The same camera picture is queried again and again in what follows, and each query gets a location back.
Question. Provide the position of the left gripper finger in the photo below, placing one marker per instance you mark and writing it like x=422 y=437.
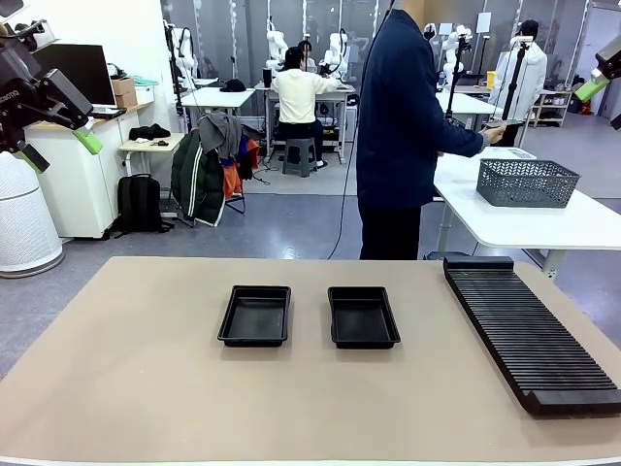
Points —
x=68 y=97
x=29 y=154

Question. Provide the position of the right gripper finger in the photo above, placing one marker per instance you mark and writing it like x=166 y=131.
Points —
x=616 y=121
x=594 y=87

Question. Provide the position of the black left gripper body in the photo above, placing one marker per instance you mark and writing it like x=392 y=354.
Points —
x=14 y=111

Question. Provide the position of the person's right forearm navy sleeve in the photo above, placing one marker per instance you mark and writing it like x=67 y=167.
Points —
x=466 y=143

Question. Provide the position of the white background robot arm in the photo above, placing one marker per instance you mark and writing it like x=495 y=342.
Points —
x=276 y=43
x=184 y=53
x=456 y=48
x=336 y=53

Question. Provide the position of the black ESD tray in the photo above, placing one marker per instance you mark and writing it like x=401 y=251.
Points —
x=254 y=318
x=364 y=320

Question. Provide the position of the person's right hand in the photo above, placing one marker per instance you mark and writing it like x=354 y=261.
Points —
x=492 y=136

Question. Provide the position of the black computer monitor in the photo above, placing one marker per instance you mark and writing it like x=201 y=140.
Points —
x=73 y=73

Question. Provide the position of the black keyboard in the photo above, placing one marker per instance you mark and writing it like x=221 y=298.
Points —
x=109 y=113

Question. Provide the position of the white background shelf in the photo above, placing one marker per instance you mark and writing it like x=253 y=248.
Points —
x=553 y=107

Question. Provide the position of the cardboard box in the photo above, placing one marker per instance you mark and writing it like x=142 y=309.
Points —
x=123 y=92

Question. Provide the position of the white cylindrical air purifier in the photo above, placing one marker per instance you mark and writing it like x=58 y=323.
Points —
x=24 y=218

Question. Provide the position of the standing person white coat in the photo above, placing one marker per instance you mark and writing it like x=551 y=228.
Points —
x=531 y=73

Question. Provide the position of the white cabinet wooden top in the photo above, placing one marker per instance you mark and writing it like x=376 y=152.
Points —
x=82 y=194

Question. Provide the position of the white storage box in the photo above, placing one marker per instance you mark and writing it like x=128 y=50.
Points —
x=144 y=92

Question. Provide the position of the black cloth bundle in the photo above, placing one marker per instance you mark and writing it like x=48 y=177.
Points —
x=148 y=132

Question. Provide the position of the small beige side table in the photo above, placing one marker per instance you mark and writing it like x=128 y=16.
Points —
x=150 y=144

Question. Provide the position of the white flat box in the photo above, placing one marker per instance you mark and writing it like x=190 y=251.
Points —
x=509 y=153

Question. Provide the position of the grey plastic basket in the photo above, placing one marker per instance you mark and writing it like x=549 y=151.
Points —
x=526 y=184

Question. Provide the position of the black backpack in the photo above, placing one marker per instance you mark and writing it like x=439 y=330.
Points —
x=140 y=204

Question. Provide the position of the white work table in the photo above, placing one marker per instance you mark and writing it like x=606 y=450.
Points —
x=533 y=225

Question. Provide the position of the white background desk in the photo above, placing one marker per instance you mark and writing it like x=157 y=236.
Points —
x=218 y=97

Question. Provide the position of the dark jacket white stripe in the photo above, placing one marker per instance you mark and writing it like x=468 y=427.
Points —
x=196 y=184

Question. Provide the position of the grey hoodie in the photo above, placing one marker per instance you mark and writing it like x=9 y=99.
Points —
x=220 y=128

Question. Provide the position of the black cap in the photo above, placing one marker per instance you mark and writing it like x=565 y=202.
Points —
x=233 y=86

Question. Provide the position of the orange jacket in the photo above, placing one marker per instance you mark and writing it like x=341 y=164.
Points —
x=233 y=179

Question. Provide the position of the person in navy clothes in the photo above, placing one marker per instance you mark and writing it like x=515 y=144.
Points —
x=398 y=121

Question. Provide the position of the seated person white top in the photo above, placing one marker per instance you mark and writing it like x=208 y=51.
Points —
x=296 y=97

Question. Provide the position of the black slotted board rack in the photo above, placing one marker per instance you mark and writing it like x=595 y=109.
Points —
x=529 y=335

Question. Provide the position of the grey plastic stool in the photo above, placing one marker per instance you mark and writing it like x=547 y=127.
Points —
x=300 y=155

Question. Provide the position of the seated person dark hair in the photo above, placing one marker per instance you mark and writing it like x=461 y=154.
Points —
x=306 y=51

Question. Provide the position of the grey background workbench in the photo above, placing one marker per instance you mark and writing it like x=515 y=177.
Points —
x=335 y=102

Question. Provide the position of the black camera tripod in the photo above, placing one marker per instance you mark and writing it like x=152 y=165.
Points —
x=515 y=82
x=453 y=87

